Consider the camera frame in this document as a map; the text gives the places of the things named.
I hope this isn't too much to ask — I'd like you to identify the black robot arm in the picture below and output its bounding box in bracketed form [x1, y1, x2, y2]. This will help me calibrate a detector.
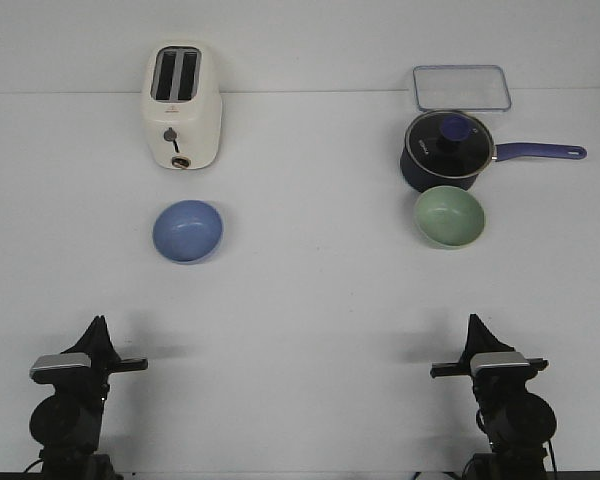
[430, 313, 557, 479]
[29, 315, 148, 479]

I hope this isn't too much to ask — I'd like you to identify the green bowl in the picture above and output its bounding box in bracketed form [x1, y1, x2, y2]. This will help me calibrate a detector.
[413, 186, 486, 249]

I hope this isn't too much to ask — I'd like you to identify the glass saucepan lid blue knob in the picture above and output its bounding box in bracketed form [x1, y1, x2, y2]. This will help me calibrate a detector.
[405, 110, 495, 179]

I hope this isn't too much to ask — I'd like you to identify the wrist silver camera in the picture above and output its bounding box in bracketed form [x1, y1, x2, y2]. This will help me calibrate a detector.
[469, 351, 531, 385]
[29, 352, 92, 384]

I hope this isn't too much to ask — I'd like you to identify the clear plastic container blue rim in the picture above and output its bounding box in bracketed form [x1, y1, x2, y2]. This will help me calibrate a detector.
[412, 65, 512, 112]

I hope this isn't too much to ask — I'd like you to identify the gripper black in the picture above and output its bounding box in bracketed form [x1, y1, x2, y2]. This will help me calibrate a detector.
[430, 313, 548, 400]
[54, 315, 148, 400]

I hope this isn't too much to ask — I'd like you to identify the blue bowl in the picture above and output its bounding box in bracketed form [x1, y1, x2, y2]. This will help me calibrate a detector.
[152, 200, 224, 264]

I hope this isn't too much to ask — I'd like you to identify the dark blue saucepan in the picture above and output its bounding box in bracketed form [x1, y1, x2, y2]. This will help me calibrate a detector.
[399, 109, 588, 194]

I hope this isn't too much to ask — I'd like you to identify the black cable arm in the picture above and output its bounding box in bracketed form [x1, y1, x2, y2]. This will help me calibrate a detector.
[542, 439, 560, 476]

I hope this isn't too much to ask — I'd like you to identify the cream two-slot toaster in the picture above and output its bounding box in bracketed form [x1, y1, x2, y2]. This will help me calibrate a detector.
[141, 41, 222, 170]

